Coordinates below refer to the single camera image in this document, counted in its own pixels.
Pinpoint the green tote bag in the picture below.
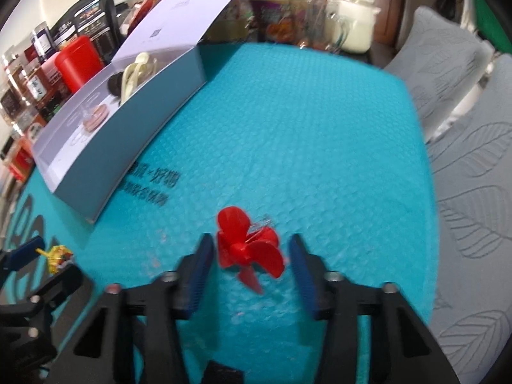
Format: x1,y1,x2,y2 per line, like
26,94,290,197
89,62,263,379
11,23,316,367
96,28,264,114
472,0,512,54

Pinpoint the white gift box with lid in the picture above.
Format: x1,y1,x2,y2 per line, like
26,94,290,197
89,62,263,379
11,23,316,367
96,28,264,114
31,0,257,225

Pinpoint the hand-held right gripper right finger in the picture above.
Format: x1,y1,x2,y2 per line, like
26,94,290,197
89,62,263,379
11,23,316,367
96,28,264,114
289,234,460,384

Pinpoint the red canister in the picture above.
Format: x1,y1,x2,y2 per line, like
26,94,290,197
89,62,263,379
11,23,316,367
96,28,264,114
55,35,100,94

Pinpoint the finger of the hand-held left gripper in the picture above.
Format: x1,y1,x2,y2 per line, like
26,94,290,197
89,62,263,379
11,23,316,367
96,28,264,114
0,236,45,273
0,264,95,317

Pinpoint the grey leaf-pattern chair cover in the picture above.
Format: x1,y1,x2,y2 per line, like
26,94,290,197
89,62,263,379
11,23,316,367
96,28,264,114
384,6,494,142
424,54,512,384

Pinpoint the cream kettle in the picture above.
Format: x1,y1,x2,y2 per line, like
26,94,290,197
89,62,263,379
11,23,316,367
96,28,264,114
328,0,380,53

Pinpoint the row of spice jars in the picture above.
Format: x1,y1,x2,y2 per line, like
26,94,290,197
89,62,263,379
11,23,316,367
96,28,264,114
0,24,73,180

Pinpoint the brown door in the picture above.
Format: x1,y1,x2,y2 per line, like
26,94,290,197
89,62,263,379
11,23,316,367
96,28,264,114
370,0,409,44

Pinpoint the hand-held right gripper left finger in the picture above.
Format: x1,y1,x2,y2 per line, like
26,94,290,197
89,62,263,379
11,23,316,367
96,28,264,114
48,233,215,384

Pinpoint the pink container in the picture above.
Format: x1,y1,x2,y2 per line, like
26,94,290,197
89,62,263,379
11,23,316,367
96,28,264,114
41,54,68,84

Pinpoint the red flower hair clip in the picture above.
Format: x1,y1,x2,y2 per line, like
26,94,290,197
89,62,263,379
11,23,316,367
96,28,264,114
217,207,285,294

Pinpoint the glass mug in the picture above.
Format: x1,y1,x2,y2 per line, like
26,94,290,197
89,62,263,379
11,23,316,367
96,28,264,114
306,0,348,54

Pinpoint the pink blush compact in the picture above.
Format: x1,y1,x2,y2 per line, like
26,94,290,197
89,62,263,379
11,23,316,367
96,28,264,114
82,104,109,131

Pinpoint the clear plastic hair clip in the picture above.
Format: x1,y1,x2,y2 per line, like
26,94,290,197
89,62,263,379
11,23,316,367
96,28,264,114
248,215,276,241

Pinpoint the cream hair claw clip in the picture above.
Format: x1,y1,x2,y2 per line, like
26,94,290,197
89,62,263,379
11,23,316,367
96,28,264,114
120,52,157,102

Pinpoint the teal bubble mailer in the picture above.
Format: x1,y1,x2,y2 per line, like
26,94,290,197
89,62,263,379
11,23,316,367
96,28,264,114
0,42,436,384

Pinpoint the black cylindrical cap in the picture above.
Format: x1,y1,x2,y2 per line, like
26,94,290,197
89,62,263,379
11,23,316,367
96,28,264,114
107,73,125,97

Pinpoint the black food pouch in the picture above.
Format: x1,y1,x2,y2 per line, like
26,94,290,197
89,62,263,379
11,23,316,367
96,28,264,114
50,0,121,65

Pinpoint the purple instant noodle cup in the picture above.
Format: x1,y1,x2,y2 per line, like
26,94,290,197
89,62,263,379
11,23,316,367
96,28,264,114
249,0,310,43

